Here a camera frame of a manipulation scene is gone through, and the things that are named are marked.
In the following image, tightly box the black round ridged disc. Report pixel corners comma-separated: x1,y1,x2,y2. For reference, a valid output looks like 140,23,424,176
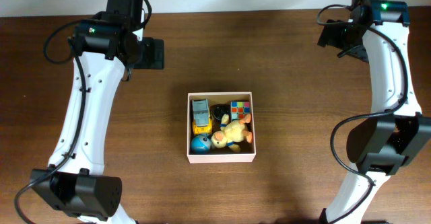
210,104,230,121

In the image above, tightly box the yellow grey toy truck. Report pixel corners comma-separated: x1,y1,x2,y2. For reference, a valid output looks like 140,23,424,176
192,99,212,137

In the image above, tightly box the pink box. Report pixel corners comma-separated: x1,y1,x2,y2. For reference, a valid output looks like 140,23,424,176
187,92,257,163

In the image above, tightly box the multicoloured puzzle cube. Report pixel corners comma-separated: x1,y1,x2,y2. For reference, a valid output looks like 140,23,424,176
230,101,251,120

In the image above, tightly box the blue ball with eye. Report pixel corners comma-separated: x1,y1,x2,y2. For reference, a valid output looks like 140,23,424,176
190,135,211,154

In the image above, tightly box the yellow plush duck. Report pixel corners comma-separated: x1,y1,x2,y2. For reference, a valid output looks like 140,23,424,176
211,114,253,153

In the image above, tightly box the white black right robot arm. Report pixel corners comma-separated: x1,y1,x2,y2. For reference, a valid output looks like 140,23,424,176
318,0,430,223

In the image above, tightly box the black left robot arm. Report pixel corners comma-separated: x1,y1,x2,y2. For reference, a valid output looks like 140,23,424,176
28,0,164,223

